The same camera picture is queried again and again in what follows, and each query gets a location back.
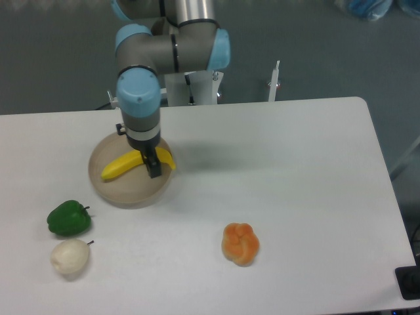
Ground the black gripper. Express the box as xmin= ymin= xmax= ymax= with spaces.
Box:
xmin=115 ymin=122 xmax=162 ymax=179

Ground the yellow banana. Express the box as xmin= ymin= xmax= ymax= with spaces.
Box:
xmin=101 ymin=147 xmax=177 ymax=180

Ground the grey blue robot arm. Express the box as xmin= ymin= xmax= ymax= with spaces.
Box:
xmin=111 ymin=1 xmax=230 ymax=179

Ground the beige round plate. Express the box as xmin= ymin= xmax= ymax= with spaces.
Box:
xmin=88 ymin=133 xmax=174 ymax=209

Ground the green bell pepper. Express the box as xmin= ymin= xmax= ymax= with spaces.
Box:
xmin=47 ymin=200 xmax=91 ymax=237

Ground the orange knotted bread roll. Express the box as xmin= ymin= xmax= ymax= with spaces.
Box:
xmin=221 ymin=222 xmax=260 ymax=267

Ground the white pear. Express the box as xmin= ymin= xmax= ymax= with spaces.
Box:
xmin=50 ymin=239 xmax=94 ymax=275

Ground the blue plastic bag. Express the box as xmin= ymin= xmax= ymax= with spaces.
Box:
xmin=345 ymin=0 xmax=392 ymax=21

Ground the black device at edge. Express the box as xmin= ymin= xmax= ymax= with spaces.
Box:
xmin=394 ymin=266 xmax=419 ymax=301

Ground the black cable on pedestal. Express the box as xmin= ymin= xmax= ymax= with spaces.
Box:
xmin=183 ymin=74 xmax=196 ymax=106

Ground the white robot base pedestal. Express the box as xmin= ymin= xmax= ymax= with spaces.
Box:
xmin=164 ymin=70 xmax=224 ymax=107

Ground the white metal post right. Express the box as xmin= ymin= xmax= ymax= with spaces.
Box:
xmin=268 ymin=60 xmax=281 ymax=102

